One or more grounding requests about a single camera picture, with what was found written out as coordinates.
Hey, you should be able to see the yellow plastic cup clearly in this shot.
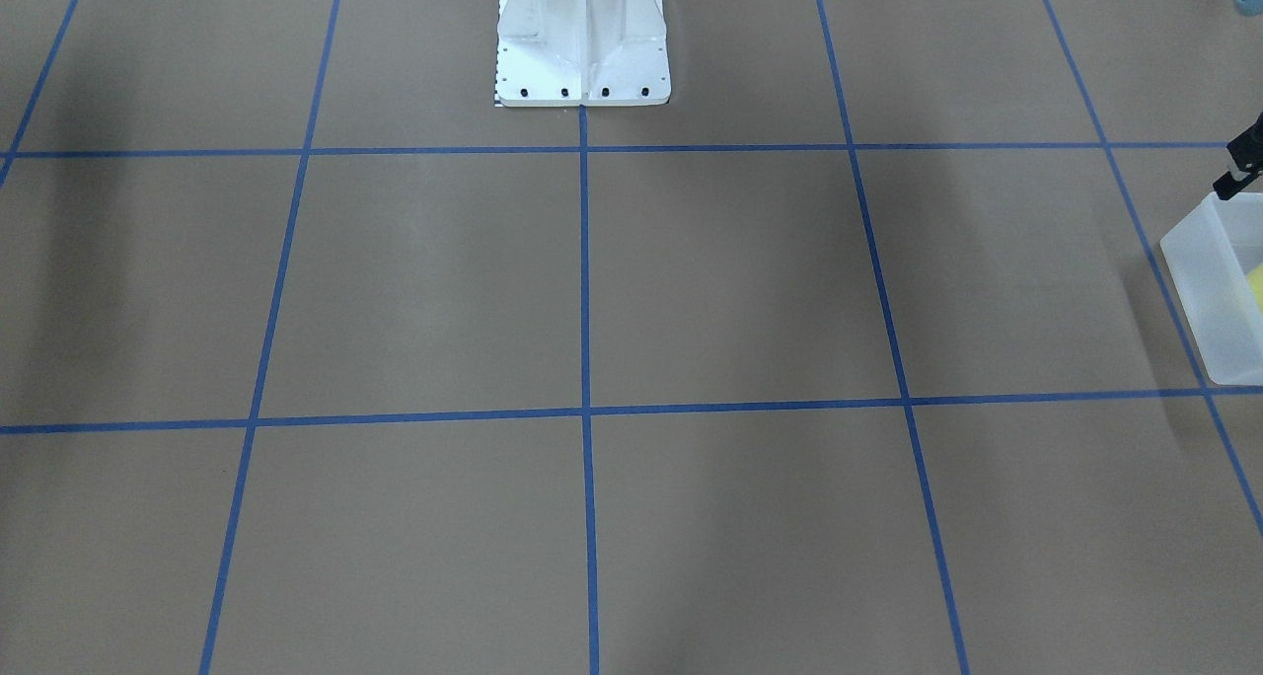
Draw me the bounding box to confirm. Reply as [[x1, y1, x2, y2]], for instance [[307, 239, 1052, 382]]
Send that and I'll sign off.
[[1245, 264, 1263, 311]]

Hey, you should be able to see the translucent white storage box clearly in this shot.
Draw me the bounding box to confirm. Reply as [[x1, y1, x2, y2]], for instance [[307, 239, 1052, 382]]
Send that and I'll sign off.
[[1159, 192, 1262, 386]]

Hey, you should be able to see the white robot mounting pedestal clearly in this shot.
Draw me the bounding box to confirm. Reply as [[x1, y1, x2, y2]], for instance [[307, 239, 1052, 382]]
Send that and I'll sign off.
[[493, 0, 672, 107]]

